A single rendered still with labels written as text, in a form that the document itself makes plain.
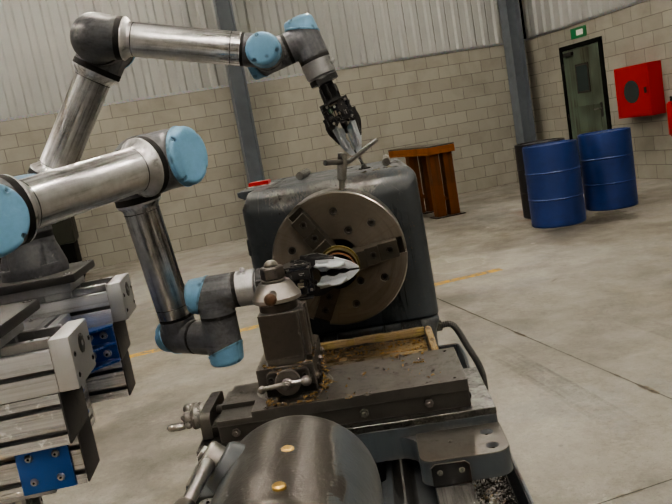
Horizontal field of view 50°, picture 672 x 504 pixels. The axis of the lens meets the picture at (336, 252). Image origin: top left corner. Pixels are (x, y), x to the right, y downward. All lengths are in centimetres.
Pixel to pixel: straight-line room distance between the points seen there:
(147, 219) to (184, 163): 20
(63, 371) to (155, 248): 40
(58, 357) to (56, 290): 51
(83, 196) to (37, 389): 33
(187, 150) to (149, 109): 1023
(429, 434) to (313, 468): 62
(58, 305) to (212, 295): 41
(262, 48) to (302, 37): 17
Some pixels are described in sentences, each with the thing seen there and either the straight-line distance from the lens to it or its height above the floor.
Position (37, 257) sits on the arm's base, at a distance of 176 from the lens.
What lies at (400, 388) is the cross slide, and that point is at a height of 97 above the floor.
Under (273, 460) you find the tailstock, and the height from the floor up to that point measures 115.
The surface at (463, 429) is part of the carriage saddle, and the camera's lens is 112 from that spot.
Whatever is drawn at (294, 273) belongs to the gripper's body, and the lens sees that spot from 145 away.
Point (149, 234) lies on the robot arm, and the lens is 156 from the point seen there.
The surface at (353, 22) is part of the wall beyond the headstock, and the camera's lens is 1241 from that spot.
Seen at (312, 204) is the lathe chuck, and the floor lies 122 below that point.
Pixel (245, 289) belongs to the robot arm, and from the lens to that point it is 149.
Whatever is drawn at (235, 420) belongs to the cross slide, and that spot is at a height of 96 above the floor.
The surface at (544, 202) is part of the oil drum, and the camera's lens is 802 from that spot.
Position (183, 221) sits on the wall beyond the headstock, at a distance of 1165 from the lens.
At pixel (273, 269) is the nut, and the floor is 117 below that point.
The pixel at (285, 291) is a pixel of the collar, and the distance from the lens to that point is 113.
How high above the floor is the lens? 136
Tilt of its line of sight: 9 degrees down
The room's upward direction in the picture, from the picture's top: 10 degrees counter-clockwise
